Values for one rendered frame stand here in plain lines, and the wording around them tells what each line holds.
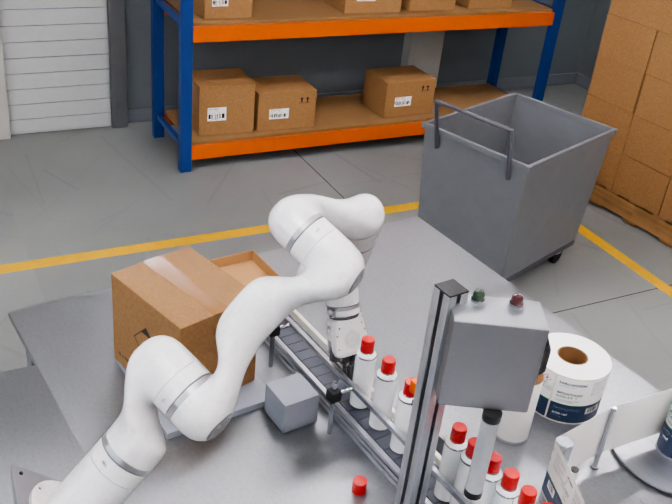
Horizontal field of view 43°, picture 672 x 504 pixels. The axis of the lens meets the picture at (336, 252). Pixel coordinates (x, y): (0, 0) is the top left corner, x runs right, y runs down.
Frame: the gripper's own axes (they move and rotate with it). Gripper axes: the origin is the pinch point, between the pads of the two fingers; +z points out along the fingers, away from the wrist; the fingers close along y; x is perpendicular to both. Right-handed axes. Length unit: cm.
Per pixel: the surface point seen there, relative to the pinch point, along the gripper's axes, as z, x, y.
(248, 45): -87, 371, 176
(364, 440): 13.3, -11.8, -5.1
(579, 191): 3, 124, 227
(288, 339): -2.9, 26.5, -2.4
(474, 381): -20, -64, -14
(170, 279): -28, 25, -35
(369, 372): -2.5, -9.7, -0.4
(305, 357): 0.2, 18.0, -2.4
